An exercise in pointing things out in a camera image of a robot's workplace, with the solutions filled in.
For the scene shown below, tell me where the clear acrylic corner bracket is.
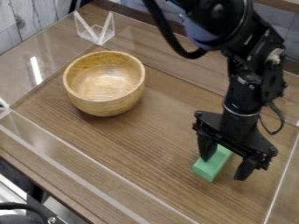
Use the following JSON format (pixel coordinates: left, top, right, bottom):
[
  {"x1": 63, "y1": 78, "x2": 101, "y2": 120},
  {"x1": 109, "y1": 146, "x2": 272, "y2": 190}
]
[{"x1": 73, "y1": 10, "x2": 115, "y2": 46}]

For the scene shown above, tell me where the wooden bowl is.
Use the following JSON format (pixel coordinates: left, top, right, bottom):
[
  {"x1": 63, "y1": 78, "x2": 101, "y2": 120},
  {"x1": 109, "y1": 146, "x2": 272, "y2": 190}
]
[{"x1": 63, "y1": 51, "x2": 146, "y2": 116}]

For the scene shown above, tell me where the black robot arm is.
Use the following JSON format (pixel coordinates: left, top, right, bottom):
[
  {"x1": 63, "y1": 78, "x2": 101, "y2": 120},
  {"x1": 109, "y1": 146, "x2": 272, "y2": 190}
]
[{"x1": 170, "y1": 0, "x2": 287, "y2": 180}]

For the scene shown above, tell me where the black stand with cable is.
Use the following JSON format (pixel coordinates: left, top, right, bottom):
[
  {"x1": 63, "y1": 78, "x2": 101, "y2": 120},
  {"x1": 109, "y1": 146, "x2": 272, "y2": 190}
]
[{"x1": 0, "y1": 195, "x2": 61, "y2": 224}]

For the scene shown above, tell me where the green rectangular block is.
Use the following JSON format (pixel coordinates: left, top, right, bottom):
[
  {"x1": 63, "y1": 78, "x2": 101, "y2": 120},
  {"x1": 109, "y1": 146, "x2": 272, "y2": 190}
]
[{"x1": 191, "y1": 145, "x2": 232, "y2": 183}]

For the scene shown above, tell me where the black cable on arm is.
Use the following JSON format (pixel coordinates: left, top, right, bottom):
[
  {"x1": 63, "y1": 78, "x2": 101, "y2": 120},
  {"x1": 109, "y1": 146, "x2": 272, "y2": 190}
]
[{"x1": 142, "y1": 0, "x2": 210, "y2": 60}]

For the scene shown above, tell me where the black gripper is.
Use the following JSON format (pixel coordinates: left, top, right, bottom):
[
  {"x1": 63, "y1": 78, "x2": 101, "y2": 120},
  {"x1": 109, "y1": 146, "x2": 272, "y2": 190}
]
[{"x1": 192, "y1": 104, "x2": 278, "y2": 181}]

